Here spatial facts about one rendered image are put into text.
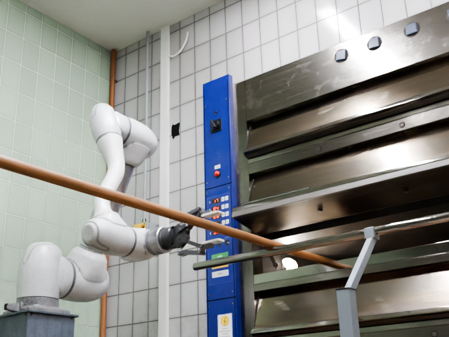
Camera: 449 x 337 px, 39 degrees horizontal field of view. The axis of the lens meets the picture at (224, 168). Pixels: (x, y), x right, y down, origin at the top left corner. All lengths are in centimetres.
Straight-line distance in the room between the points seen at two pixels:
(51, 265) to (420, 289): 134
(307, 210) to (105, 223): 86
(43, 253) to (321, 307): 106
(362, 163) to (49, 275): 127
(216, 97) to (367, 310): 125
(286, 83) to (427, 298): 113
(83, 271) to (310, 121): 111
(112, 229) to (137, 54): 173
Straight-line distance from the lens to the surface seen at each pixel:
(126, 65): 367
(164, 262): 302
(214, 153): 295
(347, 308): 180
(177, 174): 311
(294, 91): 284
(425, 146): 248
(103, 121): 248
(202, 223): 195
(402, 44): 268
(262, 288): 268
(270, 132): 284
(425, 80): 258
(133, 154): 258
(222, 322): 274
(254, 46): 308
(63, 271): 252
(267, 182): 278
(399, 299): 239
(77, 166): 333
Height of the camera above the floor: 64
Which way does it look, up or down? 21 degrees up
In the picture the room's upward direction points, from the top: 2 degrees counter-clockwise
